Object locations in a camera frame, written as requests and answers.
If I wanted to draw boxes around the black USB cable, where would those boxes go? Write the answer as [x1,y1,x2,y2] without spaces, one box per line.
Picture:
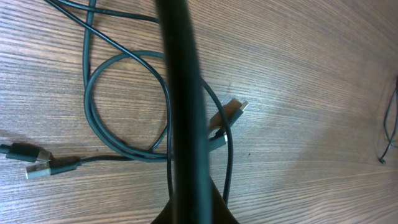
[0,0,250,206]

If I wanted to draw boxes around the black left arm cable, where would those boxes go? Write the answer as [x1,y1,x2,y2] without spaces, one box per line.
[154,0,214,224]

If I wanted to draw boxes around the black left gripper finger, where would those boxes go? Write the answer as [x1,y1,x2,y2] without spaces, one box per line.
[152,181,239,224]

